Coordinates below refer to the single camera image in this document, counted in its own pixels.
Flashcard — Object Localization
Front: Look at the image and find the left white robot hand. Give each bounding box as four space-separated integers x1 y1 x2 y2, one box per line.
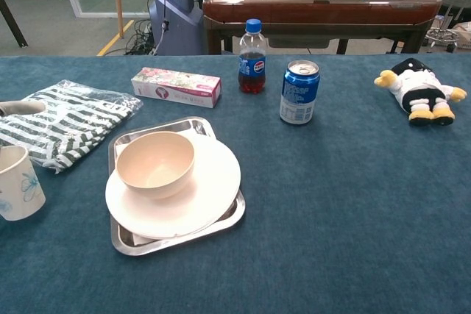
0 100 46 116

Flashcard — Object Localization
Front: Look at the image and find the floral white paper cup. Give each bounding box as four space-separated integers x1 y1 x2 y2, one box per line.
0 144 47 222

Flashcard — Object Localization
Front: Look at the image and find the striped cloth in plastic bag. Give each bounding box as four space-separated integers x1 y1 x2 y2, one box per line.
0 79 144 174

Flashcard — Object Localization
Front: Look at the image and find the black table leg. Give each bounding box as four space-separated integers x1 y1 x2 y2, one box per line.
0 0 29 49

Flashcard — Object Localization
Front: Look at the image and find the wooden pole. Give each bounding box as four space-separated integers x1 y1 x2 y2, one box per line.
112 0 125 39

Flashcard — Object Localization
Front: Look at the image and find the beige bowl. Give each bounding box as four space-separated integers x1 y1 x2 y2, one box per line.
116 131 195 200

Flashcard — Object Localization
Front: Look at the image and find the pink floral cardboard box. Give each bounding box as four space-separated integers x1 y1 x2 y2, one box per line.
131 67 222 109

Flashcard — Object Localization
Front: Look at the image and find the blue grey machine base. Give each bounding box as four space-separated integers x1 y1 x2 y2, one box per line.
149 0 205 56

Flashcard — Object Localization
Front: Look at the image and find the cream round plate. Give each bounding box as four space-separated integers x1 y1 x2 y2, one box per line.
105 133 242 240

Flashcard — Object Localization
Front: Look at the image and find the stainless steel tray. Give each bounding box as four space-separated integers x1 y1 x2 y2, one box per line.
108 115 247 257

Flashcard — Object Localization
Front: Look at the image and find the Pepsi cola plastic bottle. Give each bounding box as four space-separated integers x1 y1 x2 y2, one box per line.
238 18 267 95

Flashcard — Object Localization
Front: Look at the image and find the blue Pepsi can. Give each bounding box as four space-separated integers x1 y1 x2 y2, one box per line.
279 60 320 126

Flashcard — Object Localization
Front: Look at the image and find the brown mahjong table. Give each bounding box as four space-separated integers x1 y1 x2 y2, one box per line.
202 0 442 56

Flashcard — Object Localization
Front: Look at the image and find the blue tablecloth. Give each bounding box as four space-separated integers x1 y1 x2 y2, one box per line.
0 53 471 314

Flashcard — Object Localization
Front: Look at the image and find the black white plush toy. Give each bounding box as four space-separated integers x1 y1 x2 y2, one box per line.
373 57 468 126

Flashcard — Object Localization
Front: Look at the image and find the tangle of floor cables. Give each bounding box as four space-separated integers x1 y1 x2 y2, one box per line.
124 18 163 56

